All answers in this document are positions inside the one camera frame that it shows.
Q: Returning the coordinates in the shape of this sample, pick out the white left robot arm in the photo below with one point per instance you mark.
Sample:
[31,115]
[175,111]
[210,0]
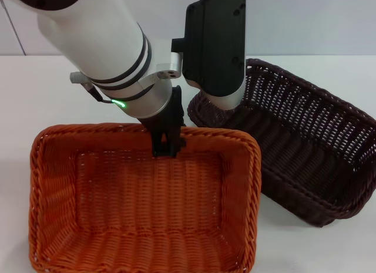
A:
[97,29]

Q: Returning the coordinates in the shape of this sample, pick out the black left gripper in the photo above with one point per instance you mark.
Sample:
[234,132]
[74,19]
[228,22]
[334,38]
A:
[171,117]

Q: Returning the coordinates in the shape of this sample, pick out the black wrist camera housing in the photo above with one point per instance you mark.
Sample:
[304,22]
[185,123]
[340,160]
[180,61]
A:
[217,50]

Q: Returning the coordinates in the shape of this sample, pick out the orange woven basket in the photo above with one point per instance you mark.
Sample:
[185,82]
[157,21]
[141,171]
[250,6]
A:
[147,202]

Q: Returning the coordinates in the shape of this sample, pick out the dark brown woven basket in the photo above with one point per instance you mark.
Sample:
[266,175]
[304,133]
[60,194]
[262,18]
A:
[308,144]

